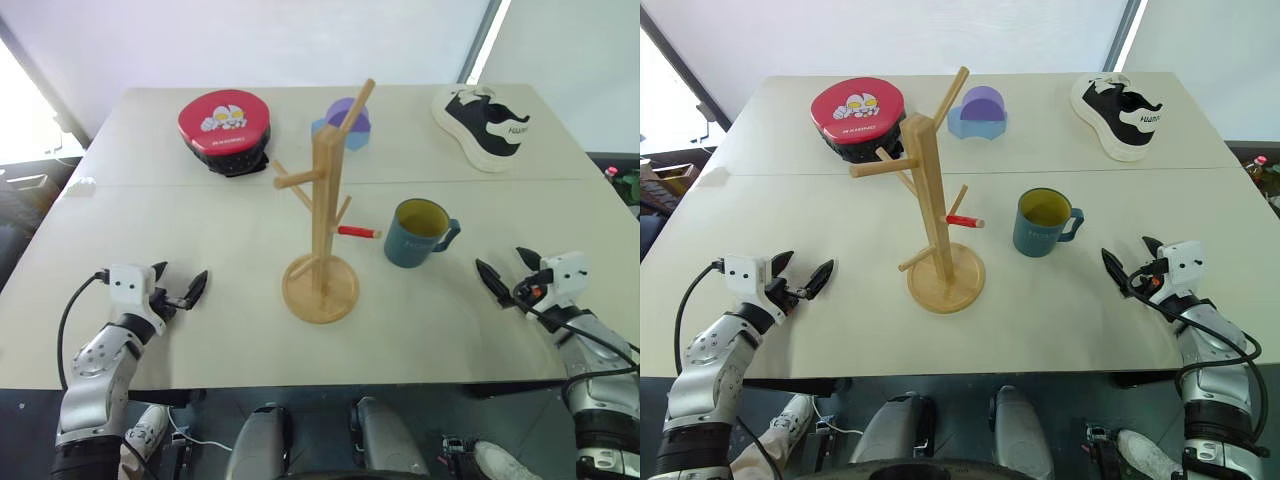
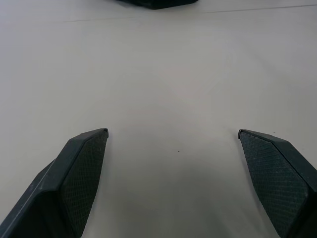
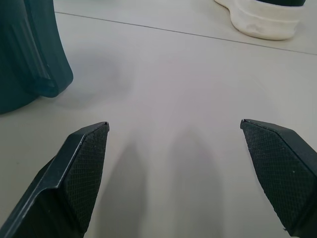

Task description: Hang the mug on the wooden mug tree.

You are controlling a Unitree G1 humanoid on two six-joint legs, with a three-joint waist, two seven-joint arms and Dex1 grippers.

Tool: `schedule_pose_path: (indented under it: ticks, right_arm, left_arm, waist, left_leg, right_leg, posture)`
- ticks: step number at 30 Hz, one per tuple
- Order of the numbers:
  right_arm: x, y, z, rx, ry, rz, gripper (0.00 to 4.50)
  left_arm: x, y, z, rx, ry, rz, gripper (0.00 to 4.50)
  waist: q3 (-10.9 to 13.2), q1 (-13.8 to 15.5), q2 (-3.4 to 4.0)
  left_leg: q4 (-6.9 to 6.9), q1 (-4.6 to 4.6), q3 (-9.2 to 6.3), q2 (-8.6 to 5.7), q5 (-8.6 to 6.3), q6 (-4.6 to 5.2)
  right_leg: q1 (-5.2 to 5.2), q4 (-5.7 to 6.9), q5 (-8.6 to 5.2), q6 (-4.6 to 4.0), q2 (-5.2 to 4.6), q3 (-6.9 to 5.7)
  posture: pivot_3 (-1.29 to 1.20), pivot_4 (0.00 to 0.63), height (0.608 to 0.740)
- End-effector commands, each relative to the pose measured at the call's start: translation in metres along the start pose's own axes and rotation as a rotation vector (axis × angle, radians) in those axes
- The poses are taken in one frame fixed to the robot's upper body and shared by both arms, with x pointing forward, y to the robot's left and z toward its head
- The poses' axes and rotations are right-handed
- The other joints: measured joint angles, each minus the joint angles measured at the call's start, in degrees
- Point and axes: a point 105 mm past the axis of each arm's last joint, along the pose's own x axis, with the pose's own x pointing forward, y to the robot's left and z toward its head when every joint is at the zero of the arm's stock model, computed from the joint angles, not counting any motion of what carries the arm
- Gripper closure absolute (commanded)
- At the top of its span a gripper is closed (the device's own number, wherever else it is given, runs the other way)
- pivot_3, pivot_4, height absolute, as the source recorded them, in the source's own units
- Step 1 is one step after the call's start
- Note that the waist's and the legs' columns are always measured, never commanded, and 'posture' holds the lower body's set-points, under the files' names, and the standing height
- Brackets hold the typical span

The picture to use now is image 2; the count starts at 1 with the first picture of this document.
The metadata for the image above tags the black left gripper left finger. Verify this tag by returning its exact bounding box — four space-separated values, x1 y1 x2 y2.
0 128 109 238

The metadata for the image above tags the dark object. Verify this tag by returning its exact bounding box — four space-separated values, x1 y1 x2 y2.
115 0 199 10

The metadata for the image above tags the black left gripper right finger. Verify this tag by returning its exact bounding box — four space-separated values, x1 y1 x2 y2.
237 128 317 238

